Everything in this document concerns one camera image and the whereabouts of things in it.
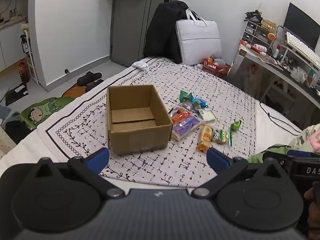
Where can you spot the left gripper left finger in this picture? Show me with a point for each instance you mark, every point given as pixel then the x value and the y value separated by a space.
pixel 88 170

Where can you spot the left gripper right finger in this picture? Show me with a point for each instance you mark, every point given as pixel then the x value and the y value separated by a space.
pixel 227 171

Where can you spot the orange rice cracker pack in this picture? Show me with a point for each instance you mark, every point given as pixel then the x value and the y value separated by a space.
pixel 205 138

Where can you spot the light green snack packet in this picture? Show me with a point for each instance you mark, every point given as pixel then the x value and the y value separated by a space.
pixel 235 125

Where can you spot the white rice cake pack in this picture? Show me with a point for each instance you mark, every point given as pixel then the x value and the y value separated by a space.
pixel 207 115

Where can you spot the purple bread package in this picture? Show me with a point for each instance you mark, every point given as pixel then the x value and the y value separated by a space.
pixel 182 129

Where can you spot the blue snack packet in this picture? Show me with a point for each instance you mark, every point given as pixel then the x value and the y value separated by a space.
pixel 199 103

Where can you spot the orange sausage snack pack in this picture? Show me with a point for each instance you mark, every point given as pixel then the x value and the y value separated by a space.
pixel 178 113

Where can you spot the dark green candy packet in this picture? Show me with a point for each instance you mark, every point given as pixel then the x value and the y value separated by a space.
pixel 186 97

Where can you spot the green striped snack pack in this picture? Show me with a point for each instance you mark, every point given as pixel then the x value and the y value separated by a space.
pixel 221 137

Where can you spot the purple clear snack packet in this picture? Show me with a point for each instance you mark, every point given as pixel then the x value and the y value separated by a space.
pixel 187 105

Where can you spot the person's right hand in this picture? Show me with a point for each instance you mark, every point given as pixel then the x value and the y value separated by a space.
pixel 313 219

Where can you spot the brown cardboard box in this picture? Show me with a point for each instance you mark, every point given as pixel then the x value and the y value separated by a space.
pixel 137 119

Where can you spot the green cartoon floor mat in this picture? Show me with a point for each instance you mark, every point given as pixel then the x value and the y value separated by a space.
pixel 41 111

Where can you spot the black slipper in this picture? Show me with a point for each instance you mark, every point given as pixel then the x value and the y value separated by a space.
pixel 89 77
pixel 93 85

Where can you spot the patterned white bed blanket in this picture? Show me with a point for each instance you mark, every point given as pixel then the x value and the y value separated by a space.
pixel 80 128

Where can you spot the white desk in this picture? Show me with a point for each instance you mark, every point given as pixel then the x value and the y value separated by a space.
pixel 274 86

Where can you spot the red plastic basket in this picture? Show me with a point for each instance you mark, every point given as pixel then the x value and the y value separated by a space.
pixel 213 68

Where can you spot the black flat box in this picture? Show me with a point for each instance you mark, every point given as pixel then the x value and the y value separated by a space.
pixel 15 94

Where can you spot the dark drink bottle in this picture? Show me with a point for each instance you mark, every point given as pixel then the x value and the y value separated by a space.
pixel 23 71

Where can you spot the white face mask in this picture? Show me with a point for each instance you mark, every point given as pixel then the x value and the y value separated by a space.
pixel 140 65

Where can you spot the white keyboard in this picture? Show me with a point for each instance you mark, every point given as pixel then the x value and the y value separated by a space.
pixel 302 48

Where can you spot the white laptop bag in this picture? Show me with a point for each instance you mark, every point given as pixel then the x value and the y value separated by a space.
pixel 198 38

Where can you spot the grey drawer organizer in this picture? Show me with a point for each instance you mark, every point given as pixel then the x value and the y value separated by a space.
pixel 255 34

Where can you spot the black jacket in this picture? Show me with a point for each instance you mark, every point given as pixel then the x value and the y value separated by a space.
pixel 161 38

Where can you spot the black monitor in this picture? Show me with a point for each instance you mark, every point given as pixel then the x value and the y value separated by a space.
pixel 302 26

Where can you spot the grey door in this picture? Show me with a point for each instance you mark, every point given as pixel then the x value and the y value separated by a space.
pixel 129 24

